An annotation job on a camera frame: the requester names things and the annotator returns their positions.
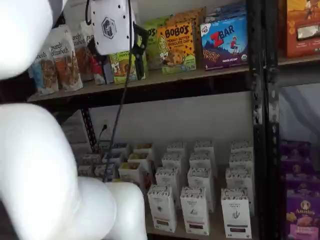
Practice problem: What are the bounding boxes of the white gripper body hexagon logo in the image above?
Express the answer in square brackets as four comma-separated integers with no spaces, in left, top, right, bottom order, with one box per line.
[89,0,138,56]

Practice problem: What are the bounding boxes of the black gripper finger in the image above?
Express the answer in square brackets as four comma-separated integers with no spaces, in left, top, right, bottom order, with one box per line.
[87,38,106,74]
[131,22,149,79]

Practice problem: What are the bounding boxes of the white box yellow strip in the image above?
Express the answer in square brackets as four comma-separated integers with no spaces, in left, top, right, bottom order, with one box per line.
[154,165,181,209]
[161,150,186,176]
[146,184,178,234]
[166,140,188,158]

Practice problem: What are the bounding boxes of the green Bobo's apple pie box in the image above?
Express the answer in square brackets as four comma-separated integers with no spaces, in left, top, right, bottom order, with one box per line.
[143,14,174,29]
[107,50,149,85]
[142,24,164,71]

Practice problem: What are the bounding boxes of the orange Bobo's peanut butter box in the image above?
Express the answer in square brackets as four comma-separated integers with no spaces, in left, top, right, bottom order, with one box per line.
[156,20,198,75]
[172,9,205,51]

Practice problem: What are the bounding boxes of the black metal shelf rack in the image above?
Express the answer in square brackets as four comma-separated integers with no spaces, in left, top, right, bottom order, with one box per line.
[24,0,266,240]
[263,0,320,240]

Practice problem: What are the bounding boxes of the blue purple Z Bar box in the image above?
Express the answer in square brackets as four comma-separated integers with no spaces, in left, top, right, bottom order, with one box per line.
[199,17,250,72]
[204,1,249,25]

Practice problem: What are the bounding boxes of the blue Flax Plus cereal box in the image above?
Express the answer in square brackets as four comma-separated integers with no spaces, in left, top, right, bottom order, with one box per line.
[101,151,124,166]
[110,142,129,154]
[94,162,118,179]

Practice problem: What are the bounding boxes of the purely elizabeth yellow label box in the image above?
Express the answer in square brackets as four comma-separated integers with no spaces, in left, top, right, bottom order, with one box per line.
[126,151,152,168]
[133,142,154,155]
[117,161,143,186]

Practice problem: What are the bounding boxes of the green oatmeal box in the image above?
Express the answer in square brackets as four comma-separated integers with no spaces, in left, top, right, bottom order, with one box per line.
[77,164,95,177]
[81,153,103,166]

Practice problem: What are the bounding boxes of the white box pink strip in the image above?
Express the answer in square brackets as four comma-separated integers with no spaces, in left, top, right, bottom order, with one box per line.
[188,150,217,176]
[186,165,215,214]
[193,139,216,156]
[179,185,211,237]

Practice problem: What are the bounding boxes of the white box dark strip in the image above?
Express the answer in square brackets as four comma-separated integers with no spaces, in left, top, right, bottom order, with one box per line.
[228,151,255,171]
[229,139,254,155]
[220,187,253,239]
[225,166,255,216]

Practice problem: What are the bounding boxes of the orange snack box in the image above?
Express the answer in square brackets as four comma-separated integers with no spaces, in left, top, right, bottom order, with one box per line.
[285,0,320,59]

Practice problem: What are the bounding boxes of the purple Annie's box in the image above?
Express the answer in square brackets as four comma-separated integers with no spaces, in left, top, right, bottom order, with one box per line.
[285,189,320,240]
[279,139,313,161]
[284,172,318,198]
[279,155,314,179]

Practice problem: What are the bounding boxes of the granola bag orange label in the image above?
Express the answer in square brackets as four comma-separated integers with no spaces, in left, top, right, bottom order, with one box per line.
[71,29,94,82]
[46,24,84,92]

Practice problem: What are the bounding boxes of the granola bag red label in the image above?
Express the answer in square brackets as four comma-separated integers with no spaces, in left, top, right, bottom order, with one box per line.
[79,21,107,85]

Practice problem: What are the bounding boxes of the granola bag blue label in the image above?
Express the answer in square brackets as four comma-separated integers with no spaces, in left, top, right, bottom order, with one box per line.
[27,48,60,97]

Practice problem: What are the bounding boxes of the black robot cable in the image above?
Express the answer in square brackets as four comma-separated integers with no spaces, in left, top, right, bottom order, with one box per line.
[84,0,135,182]

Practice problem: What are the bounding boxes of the black power cord plug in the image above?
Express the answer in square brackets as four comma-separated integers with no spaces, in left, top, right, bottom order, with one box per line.
[98,123,109,152]

